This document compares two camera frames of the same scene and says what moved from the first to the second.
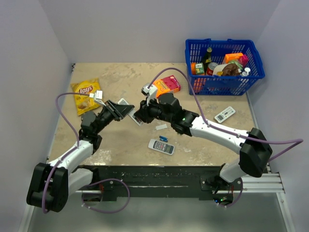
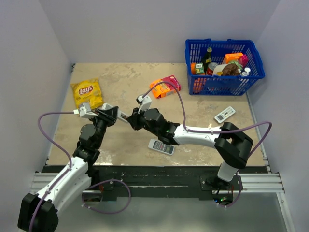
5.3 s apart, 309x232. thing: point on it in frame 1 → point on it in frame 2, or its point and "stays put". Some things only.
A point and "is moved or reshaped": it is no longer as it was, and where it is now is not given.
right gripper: (144, 114) → (133, 120)
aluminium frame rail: (268, 183) stays put
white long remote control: (122, 101) is moved or reshaped
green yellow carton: (199, 68) stays put
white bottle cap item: (245, 73) stays put
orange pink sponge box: (168, 85) stays put
